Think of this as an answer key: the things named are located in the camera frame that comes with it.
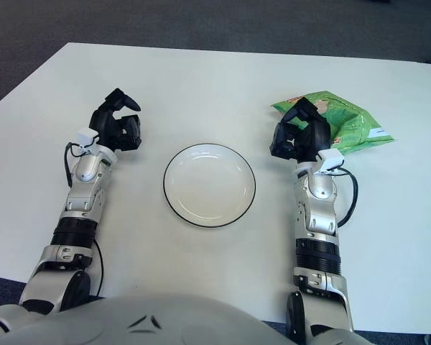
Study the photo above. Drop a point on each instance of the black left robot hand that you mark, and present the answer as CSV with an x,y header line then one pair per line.
x,y
109,124

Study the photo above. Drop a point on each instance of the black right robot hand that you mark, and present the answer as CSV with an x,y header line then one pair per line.
x,y
318,134

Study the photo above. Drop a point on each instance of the green snack chips bag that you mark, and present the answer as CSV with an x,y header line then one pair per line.
x,y
348,122

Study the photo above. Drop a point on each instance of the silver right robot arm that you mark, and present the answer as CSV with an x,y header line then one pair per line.
x,y
319,215

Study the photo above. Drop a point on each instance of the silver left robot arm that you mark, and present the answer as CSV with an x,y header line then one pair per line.
x,y
86,172

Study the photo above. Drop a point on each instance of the white plate with black rim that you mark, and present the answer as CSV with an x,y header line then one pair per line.
x,y
208,187

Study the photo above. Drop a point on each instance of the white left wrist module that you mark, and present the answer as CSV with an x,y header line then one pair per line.
x,y
86,136

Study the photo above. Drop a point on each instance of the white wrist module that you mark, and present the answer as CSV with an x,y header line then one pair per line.
x,y
86,136
332,158

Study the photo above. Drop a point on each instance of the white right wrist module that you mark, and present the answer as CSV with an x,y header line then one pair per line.
x,y
332,158

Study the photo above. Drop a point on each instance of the grey robot torso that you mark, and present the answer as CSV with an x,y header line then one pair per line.
x,y
147,323

